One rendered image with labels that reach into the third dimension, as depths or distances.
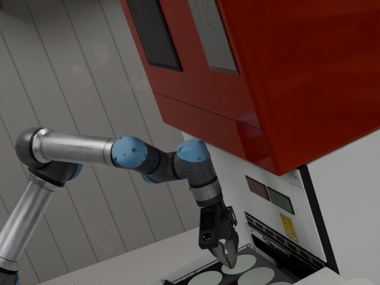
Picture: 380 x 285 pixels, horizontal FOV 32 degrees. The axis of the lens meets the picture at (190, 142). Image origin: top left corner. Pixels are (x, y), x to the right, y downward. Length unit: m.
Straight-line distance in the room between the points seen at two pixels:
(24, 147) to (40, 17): 2.25
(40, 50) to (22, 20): 0.20
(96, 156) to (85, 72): 2.40
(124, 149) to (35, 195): 0.46
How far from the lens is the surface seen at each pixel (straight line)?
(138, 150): 1.61
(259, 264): 1.86
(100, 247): 4.42
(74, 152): 1.75
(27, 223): 2.01
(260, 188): 1.78
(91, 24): 4.04
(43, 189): 1.99
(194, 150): 1.67
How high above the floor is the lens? 1.79
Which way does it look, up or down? 17 degrees down
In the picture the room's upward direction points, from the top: 19 degrees counter-clockwise
